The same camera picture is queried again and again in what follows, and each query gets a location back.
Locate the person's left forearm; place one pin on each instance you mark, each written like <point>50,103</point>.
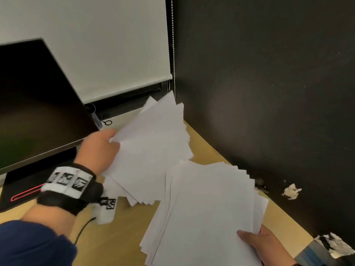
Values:
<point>33,241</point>

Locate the black monitor stand red line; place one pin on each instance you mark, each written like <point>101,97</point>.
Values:
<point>25,185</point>

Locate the person's right hand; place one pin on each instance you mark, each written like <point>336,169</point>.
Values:
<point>269,246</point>

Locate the black white marker wrist band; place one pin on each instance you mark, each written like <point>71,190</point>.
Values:
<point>69,188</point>

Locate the person's left hand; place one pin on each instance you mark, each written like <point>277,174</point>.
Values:
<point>93,152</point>

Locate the black computer monitor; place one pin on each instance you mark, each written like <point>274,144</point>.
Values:
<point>33,108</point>

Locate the grey blue striped object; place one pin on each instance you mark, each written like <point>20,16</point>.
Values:
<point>310,254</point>

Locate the person's left thumb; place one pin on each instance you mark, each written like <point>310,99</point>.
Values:
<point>108,134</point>

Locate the fanned white paper sheets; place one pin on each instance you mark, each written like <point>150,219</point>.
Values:
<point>152,152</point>

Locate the large stack of white paper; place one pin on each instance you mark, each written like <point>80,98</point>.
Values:
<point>205,216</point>

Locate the blue pen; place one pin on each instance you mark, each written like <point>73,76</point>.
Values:
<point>96,117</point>

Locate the person's right thumb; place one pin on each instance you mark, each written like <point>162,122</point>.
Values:
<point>248,236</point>

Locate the white roller blind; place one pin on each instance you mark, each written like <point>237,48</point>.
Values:
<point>105,44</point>

